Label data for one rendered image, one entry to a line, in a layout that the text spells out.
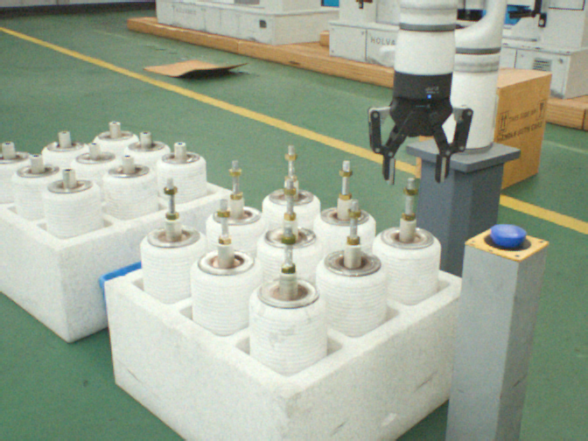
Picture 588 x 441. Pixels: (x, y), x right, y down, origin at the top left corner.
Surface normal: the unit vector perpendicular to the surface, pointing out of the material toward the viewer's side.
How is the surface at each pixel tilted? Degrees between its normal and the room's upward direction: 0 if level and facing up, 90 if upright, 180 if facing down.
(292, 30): 90
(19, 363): 0
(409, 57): 91
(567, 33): 90
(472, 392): 90
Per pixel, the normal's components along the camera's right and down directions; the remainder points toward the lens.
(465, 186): -0.15, 0.37
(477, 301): -0.72, 0.26
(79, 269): 0.71, 0.26
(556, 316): 0.00, -0.93
